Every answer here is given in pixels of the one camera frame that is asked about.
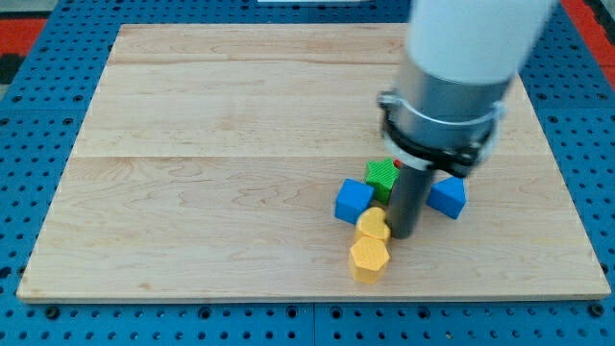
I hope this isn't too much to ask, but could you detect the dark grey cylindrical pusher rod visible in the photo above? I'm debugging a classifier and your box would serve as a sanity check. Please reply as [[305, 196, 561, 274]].
[[386, 165, 435, 239]]

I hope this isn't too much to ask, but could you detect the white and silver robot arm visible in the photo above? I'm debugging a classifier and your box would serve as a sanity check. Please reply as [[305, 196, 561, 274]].
[[378, 0, 556, 239]]

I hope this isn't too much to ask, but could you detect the green star block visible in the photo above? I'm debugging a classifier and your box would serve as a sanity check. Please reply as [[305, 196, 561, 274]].
[[364, 159, 399, 205]]

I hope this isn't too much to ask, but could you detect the blue triangular block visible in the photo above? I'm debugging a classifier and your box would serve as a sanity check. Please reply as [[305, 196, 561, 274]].
[[427, 177, 467, 219]]

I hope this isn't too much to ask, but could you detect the yellow heart block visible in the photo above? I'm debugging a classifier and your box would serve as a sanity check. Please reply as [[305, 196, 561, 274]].
[[354, 207, 391, 245]]

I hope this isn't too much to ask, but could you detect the blue cube block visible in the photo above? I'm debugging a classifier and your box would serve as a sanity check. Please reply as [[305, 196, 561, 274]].
[[333, 179, 375, 225]]

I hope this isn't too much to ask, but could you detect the yellow hexagon block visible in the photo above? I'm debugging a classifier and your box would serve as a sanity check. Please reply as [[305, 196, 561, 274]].
[[349, 236, 390, 284]]

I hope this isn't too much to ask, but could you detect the light wooden board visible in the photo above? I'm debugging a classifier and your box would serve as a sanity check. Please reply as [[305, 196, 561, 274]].
[[16, 24, 610, 304]]

